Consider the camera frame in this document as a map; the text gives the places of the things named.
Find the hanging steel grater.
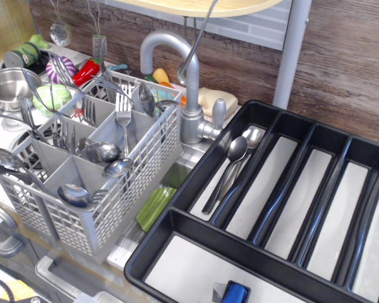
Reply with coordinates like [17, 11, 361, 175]
[87, 1, 106, 58]

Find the purple white toy onion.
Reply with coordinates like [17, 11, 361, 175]
[45, 56, 76, 84]

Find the yellow toy fruit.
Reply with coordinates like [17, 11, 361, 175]
[152, 68, 170, 83]

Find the green dish sponge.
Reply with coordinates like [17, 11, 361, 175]
[136, 187, 176, 232]

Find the grey plastic cutlery basket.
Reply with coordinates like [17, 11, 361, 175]
[0, 83, 181, 263]

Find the small steel spoon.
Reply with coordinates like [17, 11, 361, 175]
[178, 0, 219, 74]

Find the green label tin can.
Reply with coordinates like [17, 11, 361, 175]
[3, 42, 40, 68]

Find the large steel fork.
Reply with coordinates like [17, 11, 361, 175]
[115, 93, 132, 157]

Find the steel spoon middle basket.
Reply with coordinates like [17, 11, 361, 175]
[102, 158, 134, 179]

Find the black cutlery tray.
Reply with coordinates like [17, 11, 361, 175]
[124, 100, 379, 302]

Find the steel spoon basket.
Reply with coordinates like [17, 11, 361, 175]
[102, 158, 134, 179]
[138, 82, 155, 118]
[0, 148, 25, 170]
[57, 184, 93, 208]

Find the steel cooking pot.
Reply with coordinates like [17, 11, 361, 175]
[0, 68, 42, 112]

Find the beige toy bread slice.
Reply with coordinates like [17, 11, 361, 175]
[197, 86, 239, 118]

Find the blue object in tray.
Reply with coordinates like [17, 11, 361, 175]
[212, 280, 251, 303]

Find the light wooden shelf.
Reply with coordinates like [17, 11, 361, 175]
[119, 0, 282, 18]

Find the hanging steel skimmer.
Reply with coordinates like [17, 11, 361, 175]
[50, 0, 72, 47]

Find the grey metal post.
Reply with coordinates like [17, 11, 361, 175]
[272, 0, 312, 109]

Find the grey metal faucet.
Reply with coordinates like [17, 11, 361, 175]
[140, 30, 222, 143]

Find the steel spoon front basket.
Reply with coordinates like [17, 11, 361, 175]
[57, 184, 93, 208]

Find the red toy pepper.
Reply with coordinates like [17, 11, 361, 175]
[73, 58, 100, 86]

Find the steel spoon in tray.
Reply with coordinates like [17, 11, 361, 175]
[216, 126, 263, 201]
[202, 136, 248, 214]

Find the steel spoon left basket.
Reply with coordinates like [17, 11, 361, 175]
[0, 148, 25, 170]

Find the long curved steel fork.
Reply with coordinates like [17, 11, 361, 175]
[49, 52, 82, 93]

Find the hanging steel ladle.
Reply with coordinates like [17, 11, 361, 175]
[177, 17, 197, 86]

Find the large spoon basket centre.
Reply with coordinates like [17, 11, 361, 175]
[79, 141, 121, 163]

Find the steel spoon back basket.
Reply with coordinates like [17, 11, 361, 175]
[138, 82, 155, 118]

